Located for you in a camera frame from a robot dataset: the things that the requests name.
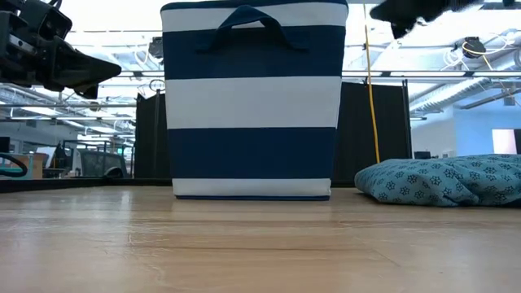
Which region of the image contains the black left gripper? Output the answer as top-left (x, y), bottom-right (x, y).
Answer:
top-left (0, 0), bottom-right (123, 100)

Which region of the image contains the navy white striped fabric basket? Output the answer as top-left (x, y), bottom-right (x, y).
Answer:
top-left (159, 0), bottom-right (350, 202)

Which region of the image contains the black ceiling device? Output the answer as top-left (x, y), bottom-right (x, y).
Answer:
top-left (461, 36), bottom-right (488, 59)

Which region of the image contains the brown cardboard box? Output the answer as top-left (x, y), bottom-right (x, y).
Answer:
top-left (11, 152), bottom-right (49, 181)

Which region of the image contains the black partition panel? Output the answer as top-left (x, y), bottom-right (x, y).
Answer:
top-left (134, 80), bottom-right (414, 189)

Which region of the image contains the white bright screen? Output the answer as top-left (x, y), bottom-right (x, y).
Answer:
top-left (491, 128), bottom-right (518, 155)

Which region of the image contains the teal patterned cloth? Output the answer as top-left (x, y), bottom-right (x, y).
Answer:
top-left (353, 153), bottom-right (521, 208)

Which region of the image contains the yellow hanging cable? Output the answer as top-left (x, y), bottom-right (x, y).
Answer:
top-left (362, 23), bottom-right (382, 165)

